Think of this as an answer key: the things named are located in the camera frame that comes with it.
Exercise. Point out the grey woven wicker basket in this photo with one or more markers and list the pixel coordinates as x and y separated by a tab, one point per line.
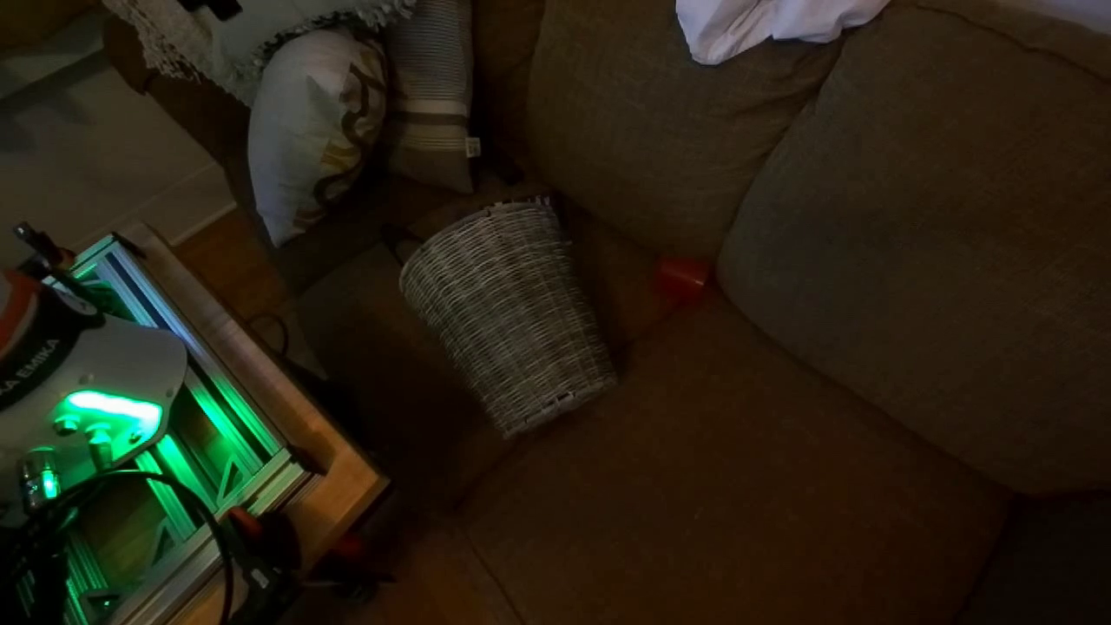
507	312

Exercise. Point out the small red object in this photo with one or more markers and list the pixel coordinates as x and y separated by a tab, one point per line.
682	279

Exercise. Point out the narrow brown sofa back cushion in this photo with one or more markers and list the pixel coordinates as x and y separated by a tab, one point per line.
647	126

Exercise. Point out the beige striped throw pillow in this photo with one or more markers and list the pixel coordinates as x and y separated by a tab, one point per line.
436	90

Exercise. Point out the brown fabric sofa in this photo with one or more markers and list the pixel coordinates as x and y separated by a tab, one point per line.
742	497

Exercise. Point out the wide brown sofa seat cushion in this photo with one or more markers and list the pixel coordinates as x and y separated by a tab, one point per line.
742	497

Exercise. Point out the white patterned throw pillow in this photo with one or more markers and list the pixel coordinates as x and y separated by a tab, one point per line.
306	126

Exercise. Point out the white crumpled cloth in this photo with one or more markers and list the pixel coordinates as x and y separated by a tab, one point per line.
751	23

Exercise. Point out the red clamp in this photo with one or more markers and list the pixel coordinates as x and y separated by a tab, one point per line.
273	540

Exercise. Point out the large brown sofa back cushion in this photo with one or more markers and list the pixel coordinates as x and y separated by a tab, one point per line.
940	231

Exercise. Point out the white lace cloth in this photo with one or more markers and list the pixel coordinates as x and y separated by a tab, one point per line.
260	39

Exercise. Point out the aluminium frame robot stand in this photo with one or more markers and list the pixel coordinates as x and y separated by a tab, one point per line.
221	428

